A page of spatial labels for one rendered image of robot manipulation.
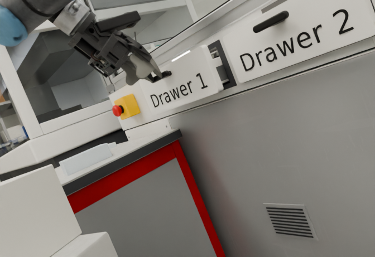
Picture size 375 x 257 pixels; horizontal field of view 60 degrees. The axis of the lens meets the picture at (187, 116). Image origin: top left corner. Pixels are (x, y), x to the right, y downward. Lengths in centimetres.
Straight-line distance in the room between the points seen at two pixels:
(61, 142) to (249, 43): 104
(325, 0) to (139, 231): 66
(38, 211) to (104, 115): 131
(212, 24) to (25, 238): 60
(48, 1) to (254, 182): 60
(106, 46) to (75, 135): 86
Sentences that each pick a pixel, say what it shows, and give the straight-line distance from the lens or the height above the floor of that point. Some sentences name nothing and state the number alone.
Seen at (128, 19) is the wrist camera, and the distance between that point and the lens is 79.
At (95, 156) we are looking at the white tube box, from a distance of 90.
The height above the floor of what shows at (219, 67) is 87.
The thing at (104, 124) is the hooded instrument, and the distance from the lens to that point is 159.
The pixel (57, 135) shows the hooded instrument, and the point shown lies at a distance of 151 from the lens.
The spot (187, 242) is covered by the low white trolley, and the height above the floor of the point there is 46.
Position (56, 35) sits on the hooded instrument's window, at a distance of 166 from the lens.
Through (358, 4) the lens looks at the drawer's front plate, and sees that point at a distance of 58.
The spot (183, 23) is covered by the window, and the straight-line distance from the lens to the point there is 86.
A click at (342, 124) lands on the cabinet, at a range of 66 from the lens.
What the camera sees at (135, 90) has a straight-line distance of 109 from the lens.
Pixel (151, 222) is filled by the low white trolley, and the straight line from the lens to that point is 89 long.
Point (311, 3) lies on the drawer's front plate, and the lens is 61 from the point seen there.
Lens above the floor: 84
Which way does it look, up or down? 4 degrees down
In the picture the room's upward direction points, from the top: 22 degrees counter-clockwise
